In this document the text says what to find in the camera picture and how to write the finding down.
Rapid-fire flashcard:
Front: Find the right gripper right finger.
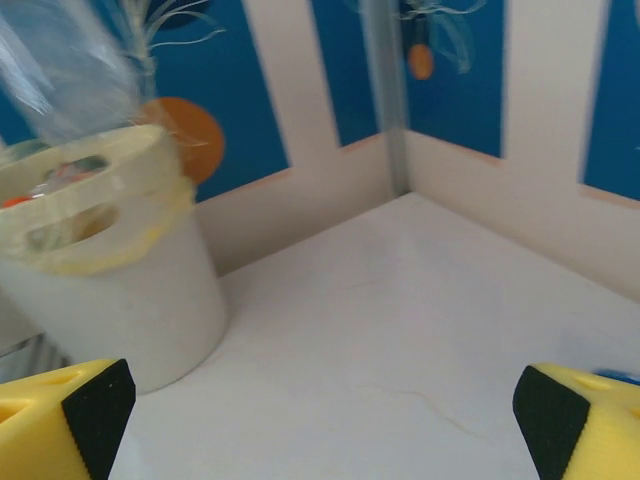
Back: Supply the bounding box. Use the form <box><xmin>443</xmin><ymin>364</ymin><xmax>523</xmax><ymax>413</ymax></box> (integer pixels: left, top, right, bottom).
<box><xmin>512</xmin><ymin>363</ymin><xmax>640</xmax><ymax>480</ymax></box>

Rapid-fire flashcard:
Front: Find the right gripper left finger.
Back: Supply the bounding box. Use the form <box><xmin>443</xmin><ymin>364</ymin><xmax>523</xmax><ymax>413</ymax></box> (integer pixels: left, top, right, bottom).
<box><xmin>0</xmin><ymin>358</ymin><xmax>137</xmax><ymax>480</ymax></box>

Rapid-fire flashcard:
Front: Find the clear bottle white green label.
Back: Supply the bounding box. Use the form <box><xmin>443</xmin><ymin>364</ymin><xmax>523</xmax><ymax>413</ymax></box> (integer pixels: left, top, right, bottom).
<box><xmin>0</xmin><ymin>0</ymin><xmax>144</xmax><ymax>149</ymax></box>

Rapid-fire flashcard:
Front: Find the cream plastic bin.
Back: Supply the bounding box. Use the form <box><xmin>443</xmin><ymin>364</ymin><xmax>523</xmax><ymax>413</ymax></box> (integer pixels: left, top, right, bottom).
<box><xmin>0</xmin><ymin>124</ymin><xmax>231</xmax><ymax>396</ymax></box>

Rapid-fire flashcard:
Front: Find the clear bottle blue label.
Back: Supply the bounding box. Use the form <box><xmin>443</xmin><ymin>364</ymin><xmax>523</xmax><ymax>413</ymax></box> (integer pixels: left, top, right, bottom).
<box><xmin>592</xmin><ymin>367</ymin><xmax>640</xmax><ymax>387</ymax></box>

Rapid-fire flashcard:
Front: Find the aluminium side rail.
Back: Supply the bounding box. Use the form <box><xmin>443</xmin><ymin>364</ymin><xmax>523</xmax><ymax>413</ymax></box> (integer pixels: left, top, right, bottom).
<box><xmin>0</xmin><ymin>327</ymin><xmax>71</xmax><ymax>384</ymax></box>

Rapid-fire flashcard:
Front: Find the aluminium frame post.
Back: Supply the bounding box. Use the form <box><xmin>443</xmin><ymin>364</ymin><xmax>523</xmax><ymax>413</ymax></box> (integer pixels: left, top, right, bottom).
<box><xmin>359</xmin><ymin>0</ymin><xmax>414</xmax><ymax>196</ymax></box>

